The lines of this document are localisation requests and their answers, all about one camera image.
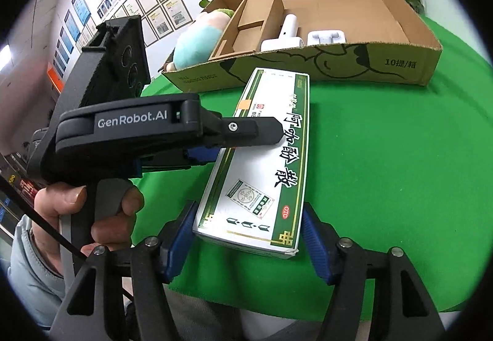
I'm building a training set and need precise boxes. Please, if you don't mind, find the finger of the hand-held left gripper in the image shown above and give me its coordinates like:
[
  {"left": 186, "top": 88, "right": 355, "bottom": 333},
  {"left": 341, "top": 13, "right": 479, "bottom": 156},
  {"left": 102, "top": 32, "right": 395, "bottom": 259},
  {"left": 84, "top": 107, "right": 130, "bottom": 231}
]
[
  {"left": 199, "top": 107, "right": 285, "bottom": 148},
  {"left": 135, "top": 144, "right": 223, "bottom": 176}
]

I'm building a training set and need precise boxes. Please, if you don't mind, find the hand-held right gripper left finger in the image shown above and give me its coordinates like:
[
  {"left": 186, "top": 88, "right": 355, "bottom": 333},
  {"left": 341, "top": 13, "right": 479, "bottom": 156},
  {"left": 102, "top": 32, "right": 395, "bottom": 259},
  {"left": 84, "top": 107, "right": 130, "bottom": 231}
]
[{"left": 50, "top": 200, "right": 199, "bottom": 341}]

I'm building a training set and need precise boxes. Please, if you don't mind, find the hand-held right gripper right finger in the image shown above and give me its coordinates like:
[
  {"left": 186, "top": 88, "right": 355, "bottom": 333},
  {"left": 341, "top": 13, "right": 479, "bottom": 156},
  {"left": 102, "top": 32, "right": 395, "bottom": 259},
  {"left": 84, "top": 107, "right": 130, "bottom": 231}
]
[{"left": 302, "top": 202, "right": 443, "bottom": 341}]

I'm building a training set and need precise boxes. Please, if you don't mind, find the green and white medicine box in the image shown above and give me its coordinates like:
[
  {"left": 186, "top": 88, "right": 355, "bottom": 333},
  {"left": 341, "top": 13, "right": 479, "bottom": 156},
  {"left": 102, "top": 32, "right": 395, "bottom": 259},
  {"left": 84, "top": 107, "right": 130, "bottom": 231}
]
[{"left": 191, "top": 69, "right": 311, "bottom": 260}]

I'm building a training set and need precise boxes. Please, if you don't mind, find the white handheld fan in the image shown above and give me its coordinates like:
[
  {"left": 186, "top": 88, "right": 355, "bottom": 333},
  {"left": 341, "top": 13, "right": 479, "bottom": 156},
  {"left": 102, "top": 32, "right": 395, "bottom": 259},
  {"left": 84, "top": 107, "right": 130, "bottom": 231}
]
[{"left": 260, "top": 14, "right": 305, "bottom": 51}]

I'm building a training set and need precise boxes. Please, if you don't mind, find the narrow brown cardboard box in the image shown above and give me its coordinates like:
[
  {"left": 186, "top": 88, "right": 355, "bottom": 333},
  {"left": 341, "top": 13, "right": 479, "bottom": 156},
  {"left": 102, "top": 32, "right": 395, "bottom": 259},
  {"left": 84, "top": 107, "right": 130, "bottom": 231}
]
[{"left": 209, "top": 0, "right": 286, "bottom": 60}]

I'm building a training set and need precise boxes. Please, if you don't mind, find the white folding phone stand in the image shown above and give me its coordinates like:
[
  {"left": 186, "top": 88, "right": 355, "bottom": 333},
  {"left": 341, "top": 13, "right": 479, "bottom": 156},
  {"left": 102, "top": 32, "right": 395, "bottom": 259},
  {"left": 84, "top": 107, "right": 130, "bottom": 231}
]
[{"left": 307, "top": 30, "right": 346, "bottom": 46}]

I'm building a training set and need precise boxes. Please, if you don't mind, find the large cardboard box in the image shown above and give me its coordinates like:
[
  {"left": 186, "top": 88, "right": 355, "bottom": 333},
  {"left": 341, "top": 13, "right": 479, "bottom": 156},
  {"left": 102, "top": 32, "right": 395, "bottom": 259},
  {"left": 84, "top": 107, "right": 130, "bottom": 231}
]
[{"left": 161, "top": 0, "right": 442, "bottom": 94}]

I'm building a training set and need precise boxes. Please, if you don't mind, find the person's left forearm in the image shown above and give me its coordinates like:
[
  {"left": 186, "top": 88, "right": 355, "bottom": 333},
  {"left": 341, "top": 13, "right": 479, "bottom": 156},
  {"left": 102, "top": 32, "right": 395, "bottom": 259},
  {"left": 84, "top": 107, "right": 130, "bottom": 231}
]
[{"left": 8, "top": 216, "right": 83, "bottom": 330}]

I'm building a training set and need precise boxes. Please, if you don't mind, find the person's left hand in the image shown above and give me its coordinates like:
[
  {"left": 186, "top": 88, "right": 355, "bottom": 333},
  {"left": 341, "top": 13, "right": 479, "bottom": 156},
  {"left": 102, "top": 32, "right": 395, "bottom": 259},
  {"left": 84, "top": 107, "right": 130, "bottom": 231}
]
[{"left": 34, "top": 184, "right": 145, "bottom": 257}]

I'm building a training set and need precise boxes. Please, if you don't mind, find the green tablecloth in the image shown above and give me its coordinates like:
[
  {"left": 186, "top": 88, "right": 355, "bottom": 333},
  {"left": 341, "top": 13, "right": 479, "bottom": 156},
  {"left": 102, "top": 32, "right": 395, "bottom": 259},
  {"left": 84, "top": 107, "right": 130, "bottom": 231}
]
[{"left": 131, "top": 14, "right": 493, "bottom": 314}]

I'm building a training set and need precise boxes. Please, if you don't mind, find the person's grey clothing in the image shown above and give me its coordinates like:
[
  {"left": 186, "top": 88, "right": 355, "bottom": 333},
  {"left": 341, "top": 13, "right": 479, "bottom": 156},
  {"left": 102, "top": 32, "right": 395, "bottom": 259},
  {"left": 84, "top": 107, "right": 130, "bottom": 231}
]
[{"left": 162, "top": 283, "right": 332, "bottom": 341}]

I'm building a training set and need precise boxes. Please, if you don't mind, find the pink and teal plush toy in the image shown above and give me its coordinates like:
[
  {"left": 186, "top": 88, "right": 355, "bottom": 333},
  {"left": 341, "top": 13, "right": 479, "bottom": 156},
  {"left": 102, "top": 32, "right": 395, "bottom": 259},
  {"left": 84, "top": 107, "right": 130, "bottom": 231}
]
[{"left": 164, "top": 9, "right": 235, "bottom": 73}]

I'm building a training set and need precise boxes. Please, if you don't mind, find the display shelf with goods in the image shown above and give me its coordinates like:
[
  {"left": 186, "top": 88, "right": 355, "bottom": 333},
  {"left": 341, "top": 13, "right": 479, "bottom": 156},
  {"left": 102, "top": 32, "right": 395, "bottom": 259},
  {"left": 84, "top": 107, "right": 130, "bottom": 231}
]
[{"left": 0, "top": 152, "right": 47, "bottom": 236}]

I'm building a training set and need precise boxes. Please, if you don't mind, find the orange wall sign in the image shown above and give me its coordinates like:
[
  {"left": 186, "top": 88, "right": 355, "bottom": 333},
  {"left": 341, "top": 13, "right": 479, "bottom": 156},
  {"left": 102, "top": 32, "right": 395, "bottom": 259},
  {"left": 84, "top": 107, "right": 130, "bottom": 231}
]
[{"left": 47, "top": 63, "right": 64, "bottom": 94}]

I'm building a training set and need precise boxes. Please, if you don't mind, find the row of blue wall posters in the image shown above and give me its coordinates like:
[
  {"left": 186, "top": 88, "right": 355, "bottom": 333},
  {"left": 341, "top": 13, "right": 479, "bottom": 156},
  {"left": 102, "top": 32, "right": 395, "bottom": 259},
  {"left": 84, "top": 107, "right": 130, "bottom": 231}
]
[{"left": 50, "top": 0, "right": 93, "bottom": 76}]

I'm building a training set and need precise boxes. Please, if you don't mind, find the black cable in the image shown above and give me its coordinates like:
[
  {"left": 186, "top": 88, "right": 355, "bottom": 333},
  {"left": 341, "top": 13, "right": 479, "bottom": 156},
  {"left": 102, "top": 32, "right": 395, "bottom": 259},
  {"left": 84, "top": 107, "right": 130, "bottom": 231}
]
[{"left": 0, "top": 175, "right": 133, "bottom": 301}]

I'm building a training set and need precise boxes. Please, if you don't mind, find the wall of framed certificates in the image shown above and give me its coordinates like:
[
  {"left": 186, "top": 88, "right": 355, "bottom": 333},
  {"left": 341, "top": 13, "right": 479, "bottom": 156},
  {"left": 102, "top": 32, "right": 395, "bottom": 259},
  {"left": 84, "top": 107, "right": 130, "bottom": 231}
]
[{"left": 87, "top": 0, "right": 193, "bottom": 43}]

